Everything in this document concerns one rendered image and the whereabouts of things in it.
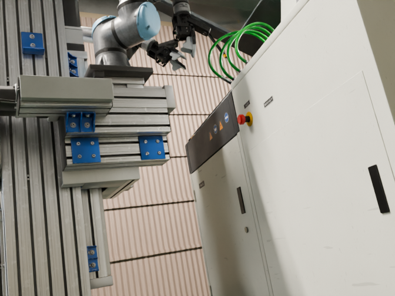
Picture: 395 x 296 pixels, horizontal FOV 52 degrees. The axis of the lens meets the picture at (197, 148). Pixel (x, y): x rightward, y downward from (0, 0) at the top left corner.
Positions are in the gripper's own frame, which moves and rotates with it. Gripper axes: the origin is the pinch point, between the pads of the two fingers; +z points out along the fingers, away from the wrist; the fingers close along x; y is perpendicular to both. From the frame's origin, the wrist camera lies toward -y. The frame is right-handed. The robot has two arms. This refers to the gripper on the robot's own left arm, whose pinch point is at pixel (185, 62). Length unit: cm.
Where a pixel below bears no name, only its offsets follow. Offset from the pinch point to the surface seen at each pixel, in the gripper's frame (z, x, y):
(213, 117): 35.6, 16.5, 27.8
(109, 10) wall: -179, -151, -109
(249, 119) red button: 54, 45, 37
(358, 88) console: 79, 93, 45
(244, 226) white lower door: 72, 16, 60
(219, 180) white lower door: 52, 4, 45
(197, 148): 30.7, -11.7, 31.2
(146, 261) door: 7, -204, 63
